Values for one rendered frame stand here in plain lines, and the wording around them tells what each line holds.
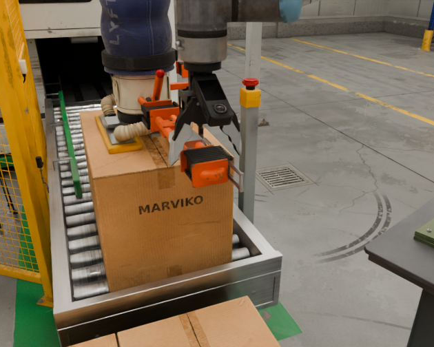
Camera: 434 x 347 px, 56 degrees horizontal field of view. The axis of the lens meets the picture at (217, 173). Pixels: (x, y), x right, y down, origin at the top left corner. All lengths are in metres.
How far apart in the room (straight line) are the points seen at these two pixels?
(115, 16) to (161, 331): 0.88
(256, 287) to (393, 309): 0.96
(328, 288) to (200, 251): 1.04
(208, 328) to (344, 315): 1.01
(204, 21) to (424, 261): 0.83
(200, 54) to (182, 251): 0.71
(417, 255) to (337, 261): 1.20
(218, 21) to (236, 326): 0.81
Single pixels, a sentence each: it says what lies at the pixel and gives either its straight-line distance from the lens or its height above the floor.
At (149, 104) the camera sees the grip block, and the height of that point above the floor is 1.10.
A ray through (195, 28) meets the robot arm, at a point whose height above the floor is 1.34.
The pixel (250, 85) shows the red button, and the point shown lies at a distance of 1.70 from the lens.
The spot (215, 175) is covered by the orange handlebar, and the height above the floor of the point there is 1.08.
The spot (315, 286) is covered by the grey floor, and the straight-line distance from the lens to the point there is 2.22.
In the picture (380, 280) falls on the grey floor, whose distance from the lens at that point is 2.35.
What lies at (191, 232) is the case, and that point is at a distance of 1.26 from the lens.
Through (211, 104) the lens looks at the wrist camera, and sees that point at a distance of 0.73.
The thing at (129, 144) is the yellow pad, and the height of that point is 0.97.
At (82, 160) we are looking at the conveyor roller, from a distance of 2.31.
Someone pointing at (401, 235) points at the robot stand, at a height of 0.75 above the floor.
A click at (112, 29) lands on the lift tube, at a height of 1.28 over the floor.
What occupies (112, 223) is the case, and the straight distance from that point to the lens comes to 1.18.
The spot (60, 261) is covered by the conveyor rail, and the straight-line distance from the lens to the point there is 1.43.
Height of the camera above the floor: 1.42
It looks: 26 degrees down
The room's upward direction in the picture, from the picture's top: straight up
